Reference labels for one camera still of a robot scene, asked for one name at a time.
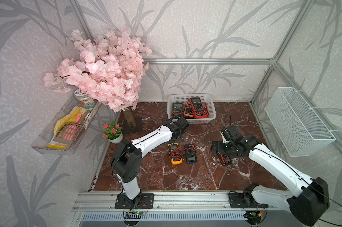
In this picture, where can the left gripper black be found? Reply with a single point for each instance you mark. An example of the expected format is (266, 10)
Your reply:
(180, 138)

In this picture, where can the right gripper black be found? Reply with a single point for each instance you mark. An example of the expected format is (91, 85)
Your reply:
(218, 148)

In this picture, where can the green multimeter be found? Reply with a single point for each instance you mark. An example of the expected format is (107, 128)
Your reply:
(177, 110)

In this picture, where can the orange multimeter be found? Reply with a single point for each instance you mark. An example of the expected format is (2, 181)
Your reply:
(188, 111)

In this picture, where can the small black multimeter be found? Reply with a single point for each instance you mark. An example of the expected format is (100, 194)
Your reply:
(190, 154)
(224, 159)

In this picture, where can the large red multimeter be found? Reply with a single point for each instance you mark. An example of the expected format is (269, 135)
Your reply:
(199, 111)

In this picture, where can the white perforated plastic basket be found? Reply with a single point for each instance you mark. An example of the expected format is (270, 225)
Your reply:
(182, 98)

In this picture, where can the small yellow multimeter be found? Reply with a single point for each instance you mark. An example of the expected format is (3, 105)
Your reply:
(175, 155)

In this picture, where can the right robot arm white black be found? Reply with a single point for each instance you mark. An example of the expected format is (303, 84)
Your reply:
(307, 199)

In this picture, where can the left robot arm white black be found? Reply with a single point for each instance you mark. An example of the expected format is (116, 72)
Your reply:
(127, 159)

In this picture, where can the small potted pink flowers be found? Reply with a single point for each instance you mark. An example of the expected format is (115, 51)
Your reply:
(112, 132)

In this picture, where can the pink cherry blossom tree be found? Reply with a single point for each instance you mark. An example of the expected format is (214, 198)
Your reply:
(110, 69)

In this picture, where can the patterned round tin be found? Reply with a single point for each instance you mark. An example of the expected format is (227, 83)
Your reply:
(84, 100)

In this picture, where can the pink brown grid tray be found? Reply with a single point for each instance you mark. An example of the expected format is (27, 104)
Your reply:
(67, 133)

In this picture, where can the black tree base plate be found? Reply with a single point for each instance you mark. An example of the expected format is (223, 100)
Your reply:
(127, 129)

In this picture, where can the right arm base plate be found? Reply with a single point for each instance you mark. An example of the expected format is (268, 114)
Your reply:
(244, 201)

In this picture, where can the white wire mesh basket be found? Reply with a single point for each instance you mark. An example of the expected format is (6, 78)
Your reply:
(300, 129)

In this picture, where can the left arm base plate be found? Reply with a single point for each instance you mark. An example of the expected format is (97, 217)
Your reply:
(141, 201)

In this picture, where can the clear acrylic wall shelf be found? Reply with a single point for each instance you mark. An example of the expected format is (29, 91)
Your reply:
(44, 143)

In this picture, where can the aluminium front rail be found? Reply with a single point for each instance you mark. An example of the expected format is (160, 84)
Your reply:
(183, 201)

